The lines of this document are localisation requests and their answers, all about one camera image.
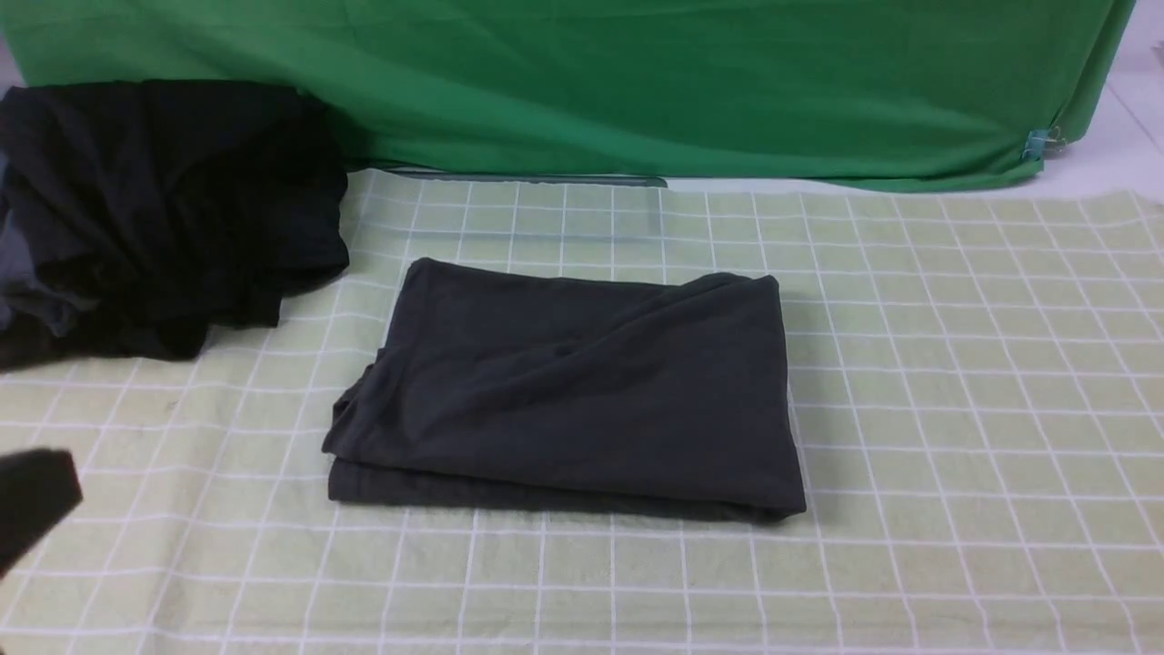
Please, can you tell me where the green backdrop cloth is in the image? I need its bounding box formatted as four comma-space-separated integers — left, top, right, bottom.
3, 1, 1135, 192

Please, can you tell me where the light green checkered tablecloth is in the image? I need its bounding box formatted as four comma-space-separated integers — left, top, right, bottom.
3, 171, 1163, 654

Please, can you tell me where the teal binder clip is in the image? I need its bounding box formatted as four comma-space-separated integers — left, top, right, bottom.
1021, 126, 1069, 161

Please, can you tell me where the gray long-sleeved shirt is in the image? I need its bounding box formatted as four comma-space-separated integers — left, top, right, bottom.
322, 258, 807, 525

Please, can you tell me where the pile of dark clothes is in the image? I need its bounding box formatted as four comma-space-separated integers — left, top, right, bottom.
1, 80, 350, 370

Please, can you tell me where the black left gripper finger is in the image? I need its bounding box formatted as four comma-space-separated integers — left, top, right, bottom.
1, 448, 83, 577

